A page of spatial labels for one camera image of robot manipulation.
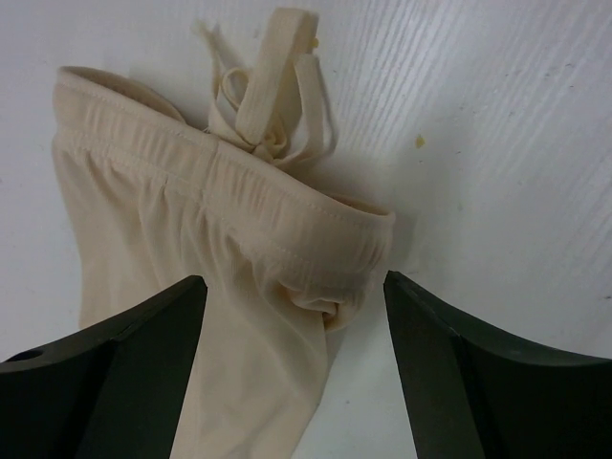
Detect beige trousers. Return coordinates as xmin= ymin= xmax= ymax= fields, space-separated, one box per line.
xmin=52 ymin=8 xmax=395 ymax=458

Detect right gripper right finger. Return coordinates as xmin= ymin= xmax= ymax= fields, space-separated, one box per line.
xmin=383 ymin=272 xmax=611 ymax=458

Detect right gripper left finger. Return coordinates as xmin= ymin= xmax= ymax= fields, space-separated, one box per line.
xmin=1 ymin=275 xmax=208 ymax=458

